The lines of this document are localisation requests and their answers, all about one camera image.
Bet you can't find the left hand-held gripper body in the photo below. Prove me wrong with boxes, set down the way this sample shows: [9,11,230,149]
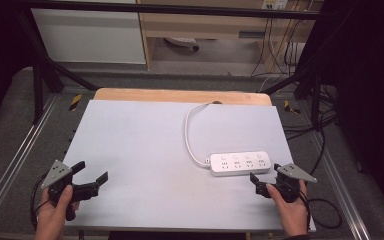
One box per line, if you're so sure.
[40,159,100,222]

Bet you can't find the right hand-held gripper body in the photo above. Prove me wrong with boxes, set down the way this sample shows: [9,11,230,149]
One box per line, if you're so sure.
[254,163,318,204]

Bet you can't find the person's right hand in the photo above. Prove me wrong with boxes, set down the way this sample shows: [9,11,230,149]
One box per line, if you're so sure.
[265,179,310,239]

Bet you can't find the person's left hand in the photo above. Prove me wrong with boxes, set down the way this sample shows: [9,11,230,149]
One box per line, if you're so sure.
[34,184,81,240]

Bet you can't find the white table mat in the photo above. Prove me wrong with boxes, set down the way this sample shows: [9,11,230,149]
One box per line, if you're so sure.
[62,99,317,233]

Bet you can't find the wooden table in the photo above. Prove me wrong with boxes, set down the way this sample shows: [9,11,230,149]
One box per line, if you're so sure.
[93,87,274,107]

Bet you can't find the white cabinet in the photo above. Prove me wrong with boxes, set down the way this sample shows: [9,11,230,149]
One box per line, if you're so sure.
[30,7,147,65]

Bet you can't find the light wooden desk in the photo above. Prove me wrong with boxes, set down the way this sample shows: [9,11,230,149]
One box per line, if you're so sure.
[135,0,325,72]

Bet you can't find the white floor power strip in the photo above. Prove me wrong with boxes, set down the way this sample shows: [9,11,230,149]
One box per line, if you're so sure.
[164,36,201,52]

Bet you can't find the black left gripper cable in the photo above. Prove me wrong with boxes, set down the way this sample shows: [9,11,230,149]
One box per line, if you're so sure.
[29,172,52,232]

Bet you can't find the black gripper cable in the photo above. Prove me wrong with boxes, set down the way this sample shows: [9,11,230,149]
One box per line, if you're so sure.
[298,189,343,230]
[29,172,52,232]

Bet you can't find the aluminium floor rail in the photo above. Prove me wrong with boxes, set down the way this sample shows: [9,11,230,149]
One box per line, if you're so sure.
[308,128,372,240]
[0,95,60,232]

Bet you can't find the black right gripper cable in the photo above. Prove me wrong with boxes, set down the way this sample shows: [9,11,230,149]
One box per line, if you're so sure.
[298,189,343,230]

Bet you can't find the black floor cables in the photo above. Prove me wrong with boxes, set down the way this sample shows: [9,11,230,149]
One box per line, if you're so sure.
[283,84,339,176]

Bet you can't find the white power strip cable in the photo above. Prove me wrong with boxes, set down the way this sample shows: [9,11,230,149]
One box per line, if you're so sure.
[183,102,214,168]

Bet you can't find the hanging black cables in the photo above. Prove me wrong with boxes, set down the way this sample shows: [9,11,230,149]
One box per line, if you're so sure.
[250,15,312,80]

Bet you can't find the white wall socket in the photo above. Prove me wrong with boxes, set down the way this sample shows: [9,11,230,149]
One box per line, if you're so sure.
[261,0,290,11]

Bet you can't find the black metal frame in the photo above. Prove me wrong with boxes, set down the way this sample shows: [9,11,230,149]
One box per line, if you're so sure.
[13,0,363,132]

